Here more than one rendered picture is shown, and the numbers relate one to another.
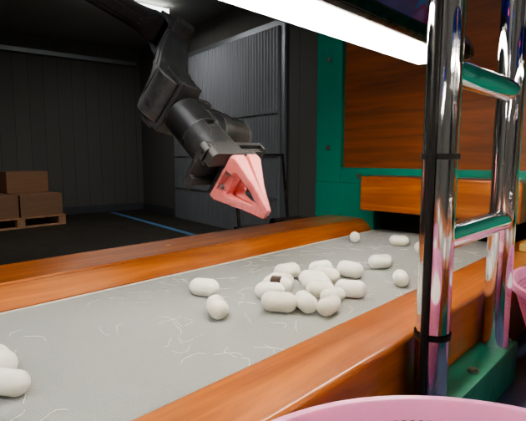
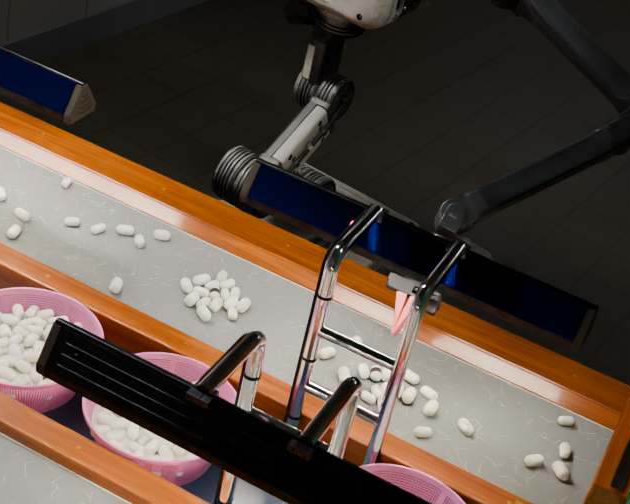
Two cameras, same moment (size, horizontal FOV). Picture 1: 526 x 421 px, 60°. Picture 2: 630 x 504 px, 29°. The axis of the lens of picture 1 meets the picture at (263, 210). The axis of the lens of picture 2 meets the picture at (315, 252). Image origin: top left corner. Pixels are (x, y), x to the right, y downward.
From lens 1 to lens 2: 200 cm
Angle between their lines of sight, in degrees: 65
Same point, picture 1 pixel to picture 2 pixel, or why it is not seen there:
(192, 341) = (292, 353)
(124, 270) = (366, 304)
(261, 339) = not seen: hidden behind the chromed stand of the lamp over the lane
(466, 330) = (353, 452)
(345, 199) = not seen: outside the picture
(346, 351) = (272, 390)
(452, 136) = (304, 352)
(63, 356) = (262, 320)
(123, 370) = not seen: hidden behind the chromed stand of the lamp
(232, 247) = (453, 342)
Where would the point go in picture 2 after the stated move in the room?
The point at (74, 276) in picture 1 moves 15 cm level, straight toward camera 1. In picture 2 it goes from (339, 288) to (282, 310)
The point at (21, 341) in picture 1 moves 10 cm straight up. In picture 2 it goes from (270, 302) to (279, 261)
